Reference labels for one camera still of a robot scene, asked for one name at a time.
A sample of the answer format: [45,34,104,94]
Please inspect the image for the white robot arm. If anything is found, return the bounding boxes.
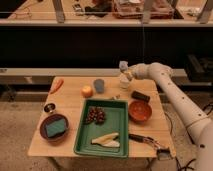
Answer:
[119,61,213,171]

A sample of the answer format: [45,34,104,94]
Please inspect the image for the orange apple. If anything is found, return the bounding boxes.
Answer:
[81,86,93,98]

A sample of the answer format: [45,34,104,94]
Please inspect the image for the bunch of dark grapes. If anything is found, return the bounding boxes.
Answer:
[85,107,106,124]

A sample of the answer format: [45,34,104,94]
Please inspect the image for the green plastic tray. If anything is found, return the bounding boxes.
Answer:
[74,99,129,158]

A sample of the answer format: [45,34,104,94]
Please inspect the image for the grey towel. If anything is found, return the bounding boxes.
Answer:
[119,61,128,72]

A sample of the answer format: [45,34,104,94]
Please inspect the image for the black rectangular block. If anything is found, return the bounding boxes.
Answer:
[131,91,150,103]

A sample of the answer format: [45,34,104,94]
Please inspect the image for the small metal object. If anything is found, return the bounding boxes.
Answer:
[111,95,120,100]

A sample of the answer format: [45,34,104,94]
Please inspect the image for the green sponge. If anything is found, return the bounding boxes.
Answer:
[46,119,66,137]

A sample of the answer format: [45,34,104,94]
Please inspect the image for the small metal cup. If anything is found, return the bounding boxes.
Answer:
[44,103,56,114]

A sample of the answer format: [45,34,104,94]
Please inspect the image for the orange-red bowl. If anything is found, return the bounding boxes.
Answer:
[128,100,152,122]

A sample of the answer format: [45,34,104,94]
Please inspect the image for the white paper cup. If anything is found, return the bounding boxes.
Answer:
[119,74,131,89]

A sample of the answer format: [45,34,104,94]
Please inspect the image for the pale corn husk piece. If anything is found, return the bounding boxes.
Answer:
[102,140,120,148]

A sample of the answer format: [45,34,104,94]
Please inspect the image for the orange carrot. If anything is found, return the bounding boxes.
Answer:
[49,79,64,94]

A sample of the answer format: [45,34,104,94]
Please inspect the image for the wooden table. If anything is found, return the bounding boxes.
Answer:
[27,76,177,171]

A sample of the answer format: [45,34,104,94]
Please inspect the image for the dark red bowl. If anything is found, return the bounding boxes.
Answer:
[40,114,69,142]

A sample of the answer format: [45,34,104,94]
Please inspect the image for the blue-grey plastic cup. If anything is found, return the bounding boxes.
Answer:
[93,79,105,94]

